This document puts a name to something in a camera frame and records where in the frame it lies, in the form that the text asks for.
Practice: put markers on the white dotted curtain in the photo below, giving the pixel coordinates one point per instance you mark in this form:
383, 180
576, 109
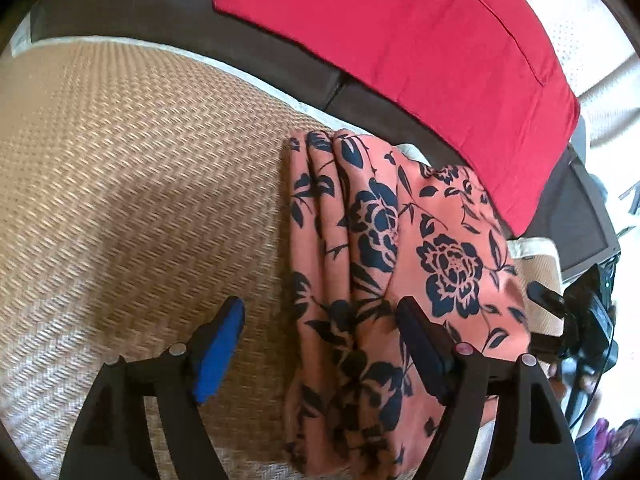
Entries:
575, 25

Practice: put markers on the woven straw mat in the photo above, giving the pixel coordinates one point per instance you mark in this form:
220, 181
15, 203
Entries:
125, 185

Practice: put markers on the black leather sofa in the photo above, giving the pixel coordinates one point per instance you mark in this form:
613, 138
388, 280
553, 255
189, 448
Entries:
165, 5

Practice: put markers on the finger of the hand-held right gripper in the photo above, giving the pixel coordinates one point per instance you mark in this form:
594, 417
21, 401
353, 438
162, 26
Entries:
546, 296

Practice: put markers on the salmon floral print garment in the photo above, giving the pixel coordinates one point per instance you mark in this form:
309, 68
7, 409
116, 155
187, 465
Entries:
400, 240

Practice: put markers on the person's purple clothing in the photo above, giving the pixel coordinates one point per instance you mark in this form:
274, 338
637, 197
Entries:
607, 447

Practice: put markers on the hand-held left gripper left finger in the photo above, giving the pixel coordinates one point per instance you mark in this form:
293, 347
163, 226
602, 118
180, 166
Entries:
220, 355

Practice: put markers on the red towel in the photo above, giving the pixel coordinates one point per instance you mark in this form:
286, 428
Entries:
425, 70

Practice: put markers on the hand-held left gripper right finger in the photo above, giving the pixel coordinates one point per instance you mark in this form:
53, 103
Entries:
425, 355

